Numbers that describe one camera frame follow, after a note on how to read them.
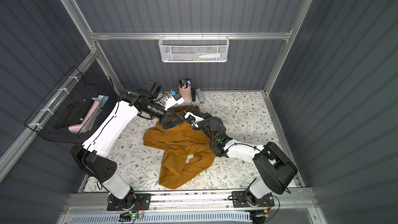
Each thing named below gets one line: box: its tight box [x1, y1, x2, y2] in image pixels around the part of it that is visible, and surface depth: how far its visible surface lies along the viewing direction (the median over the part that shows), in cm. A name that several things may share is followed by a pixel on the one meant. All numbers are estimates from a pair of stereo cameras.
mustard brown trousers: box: [143, 104, 216, 190], surface depth 88 cm
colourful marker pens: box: [177, 77, 192, 89], surface depth 112 cm
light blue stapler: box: [195, 88, 205, 105], surface depth 114 cm
